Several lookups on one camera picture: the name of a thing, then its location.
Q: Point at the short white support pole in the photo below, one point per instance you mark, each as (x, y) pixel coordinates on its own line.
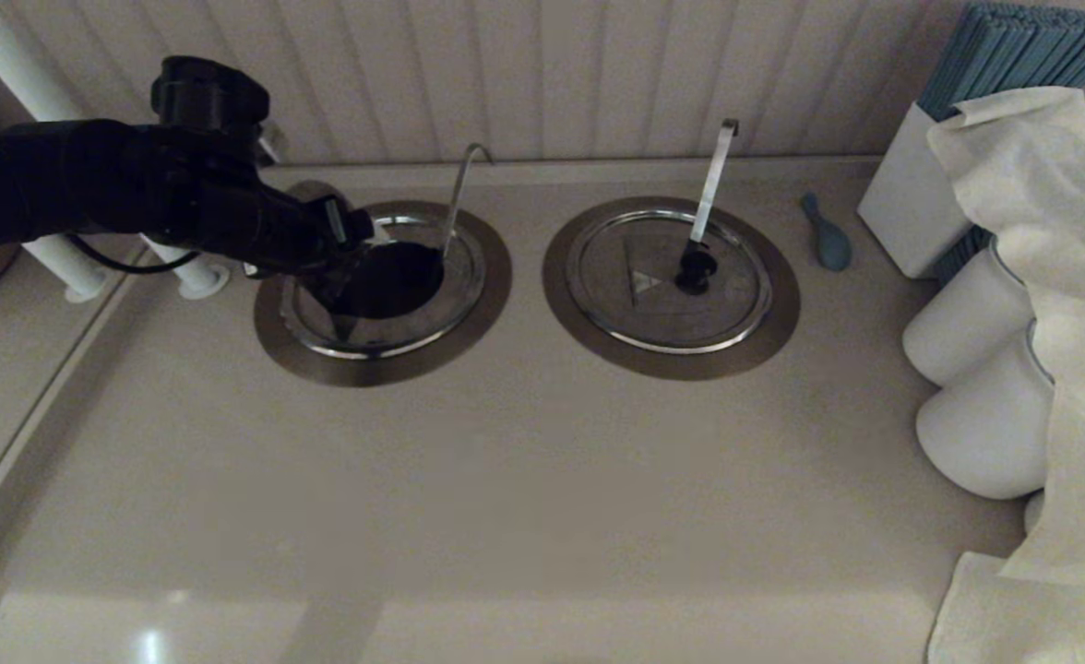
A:
(67, 267)

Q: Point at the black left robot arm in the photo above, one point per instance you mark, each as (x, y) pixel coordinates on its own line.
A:
(44, 180)

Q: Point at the small blue plastic spoon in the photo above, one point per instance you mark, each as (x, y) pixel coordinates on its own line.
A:
(830, 247)

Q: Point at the steel hinged lid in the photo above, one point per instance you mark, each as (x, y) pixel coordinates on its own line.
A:
(718, 304)
(459, 277)

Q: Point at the steel hinged lid, glossy knob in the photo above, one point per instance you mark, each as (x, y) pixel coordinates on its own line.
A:
(718, 304)

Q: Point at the long white support pole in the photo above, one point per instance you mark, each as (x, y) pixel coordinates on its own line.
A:
(17, 69)

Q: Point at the white woven cloth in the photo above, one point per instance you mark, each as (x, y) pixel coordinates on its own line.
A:
(1073, 277)

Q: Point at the white square holder box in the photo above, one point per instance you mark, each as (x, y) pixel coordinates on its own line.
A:
(902, 203)

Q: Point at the white cup stack, blue rim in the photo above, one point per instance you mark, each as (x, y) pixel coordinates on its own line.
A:
(981, 433)
(962, 314)

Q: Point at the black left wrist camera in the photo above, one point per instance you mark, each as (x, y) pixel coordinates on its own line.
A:
(206, 97)

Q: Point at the blue ribbed pack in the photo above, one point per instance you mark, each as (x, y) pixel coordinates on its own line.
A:
(962, 256)

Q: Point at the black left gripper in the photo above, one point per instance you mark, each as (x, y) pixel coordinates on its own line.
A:
(266, 226)

